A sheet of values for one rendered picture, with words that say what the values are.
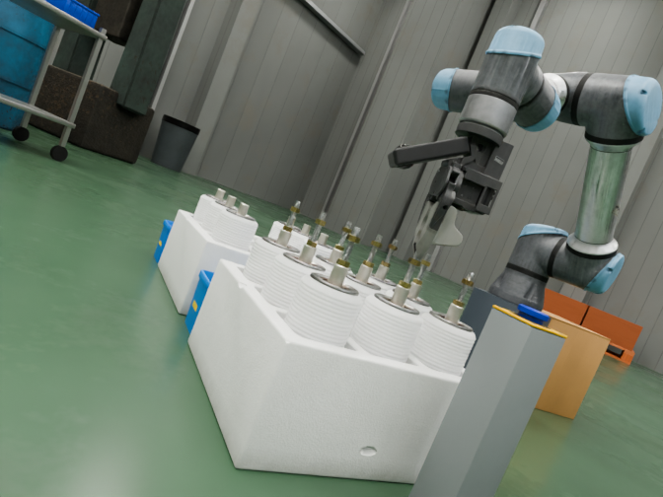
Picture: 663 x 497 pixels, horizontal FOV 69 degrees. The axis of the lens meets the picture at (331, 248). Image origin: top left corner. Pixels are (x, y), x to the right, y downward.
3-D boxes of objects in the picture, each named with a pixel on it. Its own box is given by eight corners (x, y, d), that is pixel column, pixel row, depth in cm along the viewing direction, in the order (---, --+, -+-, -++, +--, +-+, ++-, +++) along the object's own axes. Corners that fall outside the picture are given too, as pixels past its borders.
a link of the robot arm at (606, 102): (565, 265, 137) (600, 66, 109) (622, 286, 127) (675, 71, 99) (544, 284, 131) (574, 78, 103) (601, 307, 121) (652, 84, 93)
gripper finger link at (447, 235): (452, 272, 71) (476, 214, 71) (415, 257, 70) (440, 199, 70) (445, 269, 74) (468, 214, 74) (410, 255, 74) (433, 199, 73)
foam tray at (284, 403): (346, 376, 113) (376, 306, 112) (452, 488, 79) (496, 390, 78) (186, 341, 95) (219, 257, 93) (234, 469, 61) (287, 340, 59)
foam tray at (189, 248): (272, 297, 161) (292, 248, 160) (321, 347, 128) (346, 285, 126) (157, 265, 142) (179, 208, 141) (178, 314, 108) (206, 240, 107)
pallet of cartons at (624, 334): (634, 363, 598) (650, 330, 594) (628, 365, 525) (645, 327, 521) (535, 319, 674) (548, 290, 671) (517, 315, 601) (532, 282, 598)
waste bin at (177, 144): (172, 168, 728) (187, 125, 722) (190, 177, 696) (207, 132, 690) (139, 156, 685) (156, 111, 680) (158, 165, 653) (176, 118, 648)
